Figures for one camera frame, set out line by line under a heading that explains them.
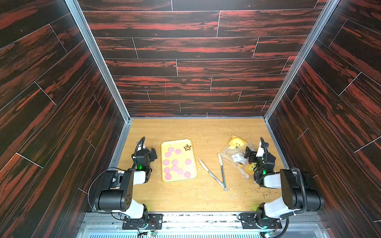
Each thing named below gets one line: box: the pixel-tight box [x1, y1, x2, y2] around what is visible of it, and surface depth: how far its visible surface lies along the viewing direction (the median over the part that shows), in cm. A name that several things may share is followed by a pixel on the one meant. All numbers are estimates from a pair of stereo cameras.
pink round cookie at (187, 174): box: [183, 171, 191, 179], surface depth 93 cm
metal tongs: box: [198, 153, 229, 192], surface depth 90 cm
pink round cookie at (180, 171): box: [176, 168, 185, 176], surface depth 94 cm
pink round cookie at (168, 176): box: [164, 173, 173, 181], surface depth 91 cm
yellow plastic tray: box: [160, 138, 198, 183], surface depth 98 cm
